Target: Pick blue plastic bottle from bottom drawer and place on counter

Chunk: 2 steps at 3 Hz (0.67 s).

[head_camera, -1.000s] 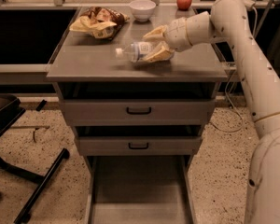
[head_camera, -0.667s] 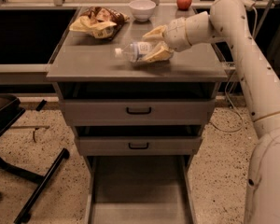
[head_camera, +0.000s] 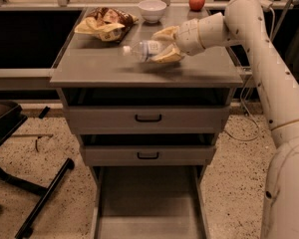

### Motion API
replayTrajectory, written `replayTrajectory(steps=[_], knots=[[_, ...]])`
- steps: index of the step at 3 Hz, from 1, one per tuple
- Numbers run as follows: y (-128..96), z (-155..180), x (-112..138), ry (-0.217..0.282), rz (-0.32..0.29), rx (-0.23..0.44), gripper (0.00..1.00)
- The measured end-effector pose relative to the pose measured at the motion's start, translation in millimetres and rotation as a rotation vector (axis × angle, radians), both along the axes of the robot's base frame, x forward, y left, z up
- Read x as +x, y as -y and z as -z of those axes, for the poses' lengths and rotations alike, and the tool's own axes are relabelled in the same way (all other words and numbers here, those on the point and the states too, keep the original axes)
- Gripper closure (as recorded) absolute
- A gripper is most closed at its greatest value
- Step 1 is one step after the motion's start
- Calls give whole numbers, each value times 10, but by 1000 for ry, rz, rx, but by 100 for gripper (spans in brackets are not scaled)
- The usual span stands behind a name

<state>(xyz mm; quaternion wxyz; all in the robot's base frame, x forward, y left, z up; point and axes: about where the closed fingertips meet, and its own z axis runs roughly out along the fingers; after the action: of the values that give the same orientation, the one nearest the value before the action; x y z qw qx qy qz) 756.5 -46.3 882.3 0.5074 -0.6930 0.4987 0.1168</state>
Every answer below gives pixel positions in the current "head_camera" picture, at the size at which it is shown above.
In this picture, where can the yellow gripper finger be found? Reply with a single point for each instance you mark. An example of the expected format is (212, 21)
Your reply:
(166, 34)
(170, 54)

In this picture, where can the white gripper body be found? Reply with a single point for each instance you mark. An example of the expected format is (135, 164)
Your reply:
(188, 37)

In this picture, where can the clear plastic water bottle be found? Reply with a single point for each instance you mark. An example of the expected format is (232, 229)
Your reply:
(144, 50)

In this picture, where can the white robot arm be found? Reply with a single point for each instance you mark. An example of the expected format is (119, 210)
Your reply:
(243, 23)

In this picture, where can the grey drawer cabinet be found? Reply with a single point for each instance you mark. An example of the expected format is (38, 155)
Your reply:
(92, 73)

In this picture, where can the grey top drawer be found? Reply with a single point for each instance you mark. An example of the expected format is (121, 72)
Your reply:
(121, 120)

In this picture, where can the grey middle drawer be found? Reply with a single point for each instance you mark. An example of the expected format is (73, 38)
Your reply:
(127, 155)

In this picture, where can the grey open bottom drawer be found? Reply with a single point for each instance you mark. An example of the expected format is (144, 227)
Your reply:
(149, 202)

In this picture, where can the white ceramic bowl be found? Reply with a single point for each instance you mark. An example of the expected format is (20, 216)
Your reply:
(152, 10)

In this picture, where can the red apple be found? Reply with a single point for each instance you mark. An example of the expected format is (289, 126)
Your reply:
(196, 5)

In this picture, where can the brown chip bag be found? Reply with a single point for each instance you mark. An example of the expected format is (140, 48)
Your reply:
(107, 24)

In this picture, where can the dark cabinet at right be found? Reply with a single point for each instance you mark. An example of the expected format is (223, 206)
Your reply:
(297, 50)

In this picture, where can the black top drawer handle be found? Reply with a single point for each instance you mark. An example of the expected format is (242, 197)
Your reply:
(148, 118)

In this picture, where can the black drawer handle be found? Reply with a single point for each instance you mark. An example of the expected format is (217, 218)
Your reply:
(148, 156)
(148, 118)

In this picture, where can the black middle drawer handle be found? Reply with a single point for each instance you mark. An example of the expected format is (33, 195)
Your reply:
(148, 156)

